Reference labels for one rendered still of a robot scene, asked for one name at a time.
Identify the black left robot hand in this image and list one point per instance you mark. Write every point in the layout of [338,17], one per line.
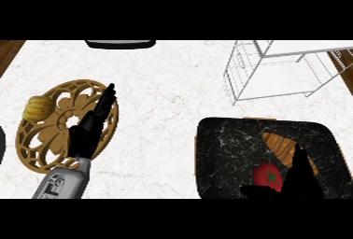
[87,130]

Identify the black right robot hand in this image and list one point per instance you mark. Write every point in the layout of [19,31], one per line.
[300,180]

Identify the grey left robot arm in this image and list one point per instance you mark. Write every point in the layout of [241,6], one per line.
[62,183]

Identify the red tomato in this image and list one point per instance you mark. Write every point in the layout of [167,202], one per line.
[266,175]

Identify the black marble tray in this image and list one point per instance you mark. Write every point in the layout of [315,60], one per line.
[234,155]

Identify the gold ornate round trivet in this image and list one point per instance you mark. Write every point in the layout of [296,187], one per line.
[47,137]

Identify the yellow-orange squash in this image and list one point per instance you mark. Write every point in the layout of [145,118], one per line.
[39,108]

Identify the dark object at edge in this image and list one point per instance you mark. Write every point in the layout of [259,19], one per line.
[2,144]

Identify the black and white appliance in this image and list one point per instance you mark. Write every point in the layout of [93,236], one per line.
[120,44]

